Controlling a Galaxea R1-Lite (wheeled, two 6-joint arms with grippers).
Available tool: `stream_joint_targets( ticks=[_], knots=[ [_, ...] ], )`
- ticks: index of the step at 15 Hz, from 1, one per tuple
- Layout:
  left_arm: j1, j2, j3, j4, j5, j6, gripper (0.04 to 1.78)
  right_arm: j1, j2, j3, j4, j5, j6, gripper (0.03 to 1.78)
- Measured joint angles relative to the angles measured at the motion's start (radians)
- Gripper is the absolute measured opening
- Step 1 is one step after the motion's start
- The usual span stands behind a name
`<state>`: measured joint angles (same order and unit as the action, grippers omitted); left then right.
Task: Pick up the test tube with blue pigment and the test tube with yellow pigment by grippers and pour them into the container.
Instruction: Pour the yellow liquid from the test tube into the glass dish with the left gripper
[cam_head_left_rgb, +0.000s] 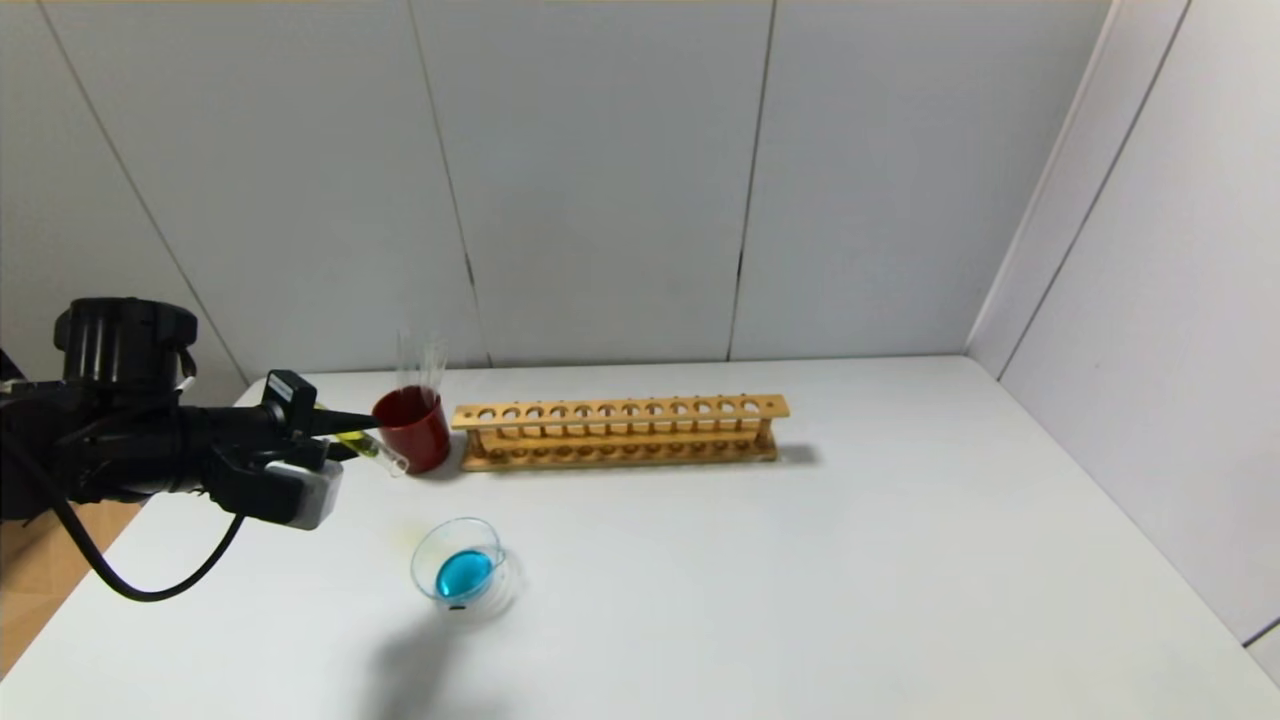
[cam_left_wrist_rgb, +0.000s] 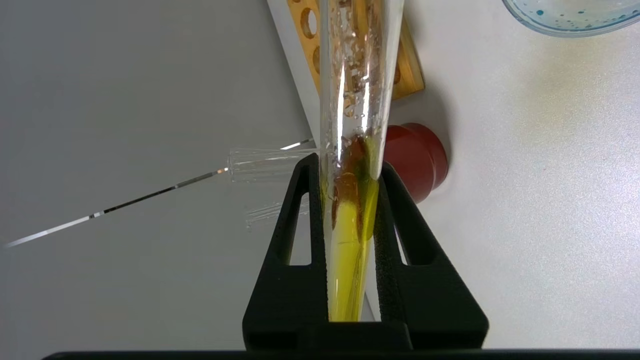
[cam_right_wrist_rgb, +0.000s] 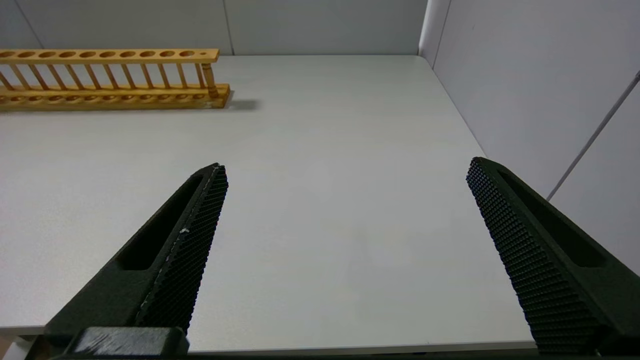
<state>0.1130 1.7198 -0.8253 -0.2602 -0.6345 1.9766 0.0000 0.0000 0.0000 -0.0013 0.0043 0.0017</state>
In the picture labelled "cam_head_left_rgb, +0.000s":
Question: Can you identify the test tube with yellow pigment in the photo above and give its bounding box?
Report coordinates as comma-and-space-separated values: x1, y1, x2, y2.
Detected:
318, 402, 410, 477

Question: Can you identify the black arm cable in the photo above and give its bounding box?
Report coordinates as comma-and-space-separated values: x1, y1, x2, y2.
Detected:
0, 430, 247, 603

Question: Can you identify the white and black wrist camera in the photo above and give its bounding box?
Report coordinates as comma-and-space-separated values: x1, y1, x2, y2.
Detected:
262, 455, 345, 531

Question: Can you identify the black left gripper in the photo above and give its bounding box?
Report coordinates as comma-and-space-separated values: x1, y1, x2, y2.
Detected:
178, 369, 384, 469

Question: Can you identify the dark red cup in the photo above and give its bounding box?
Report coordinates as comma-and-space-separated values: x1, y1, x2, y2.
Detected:
372, 386, 453, 475

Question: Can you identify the wooden test tube rack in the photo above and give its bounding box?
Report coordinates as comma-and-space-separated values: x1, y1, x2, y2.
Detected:
452, 394, 790, 473

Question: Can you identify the clear glass beaker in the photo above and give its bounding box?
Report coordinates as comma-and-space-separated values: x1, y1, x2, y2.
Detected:
411, 516, 525, 625

